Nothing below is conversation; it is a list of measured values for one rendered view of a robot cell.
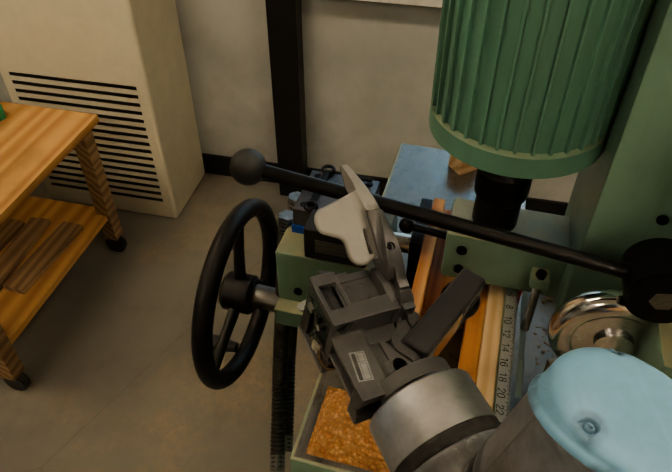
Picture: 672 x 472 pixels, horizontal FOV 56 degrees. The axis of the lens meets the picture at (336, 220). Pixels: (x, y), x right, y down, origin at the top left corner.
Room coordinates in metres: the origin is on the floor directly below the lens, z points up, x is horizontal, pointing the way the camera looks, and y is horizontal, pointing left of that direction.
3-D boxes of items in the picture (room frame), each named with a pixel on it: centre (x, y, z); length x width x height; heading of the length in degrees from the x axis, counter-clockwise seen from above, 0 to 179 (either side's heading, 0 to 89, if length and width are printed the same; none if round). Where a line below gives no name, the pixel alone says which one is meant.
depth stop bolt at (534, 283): (0.48, -0.23, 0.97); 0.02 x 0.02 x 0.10; 74
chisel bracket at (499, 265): (0.54, -0.20, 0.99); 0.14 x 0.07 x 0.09; 74
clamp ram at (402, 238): (0.60, -0.08, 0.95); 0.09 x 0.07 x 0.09; 164
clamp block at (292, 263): (0.62, 0.00, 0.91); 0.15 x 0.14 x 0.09; 164
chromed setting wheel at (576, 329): (0.39, -0.28, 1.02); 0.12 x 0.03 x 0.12; 74
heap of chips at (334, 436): (0.35, -0.04, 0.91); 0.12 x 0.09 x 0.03; 74
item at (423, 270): (0.55, -0.11, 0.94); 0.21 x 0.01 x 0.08; 164
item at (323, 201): (0.62, 0.00, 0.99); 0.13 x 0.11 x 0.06; 164
